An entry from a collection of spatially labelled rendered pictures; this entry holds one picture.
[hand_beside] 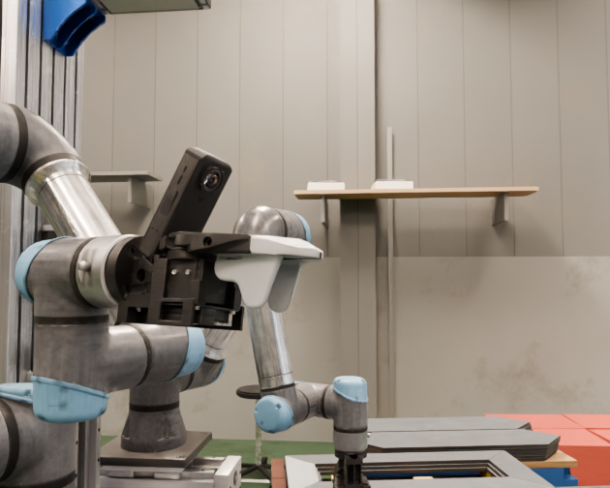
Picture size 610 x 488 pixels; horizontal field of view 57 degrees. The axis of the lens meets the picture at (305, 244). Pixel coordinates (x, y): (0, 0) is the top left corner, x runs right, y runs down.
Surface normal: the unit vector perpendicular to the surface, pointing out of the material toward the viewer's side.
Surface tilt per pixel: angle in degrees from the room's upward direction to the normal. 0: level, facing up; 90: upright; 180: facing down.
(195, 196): 118
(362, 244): 90
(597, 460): 90
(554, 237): 90
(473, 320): 90
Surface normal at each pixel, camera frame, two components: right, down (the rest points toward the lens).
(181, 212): 0.71, 0.44
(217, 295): 0.85, -0.03
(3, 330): -0.10, -0.06
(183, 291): -0.52, -0.18
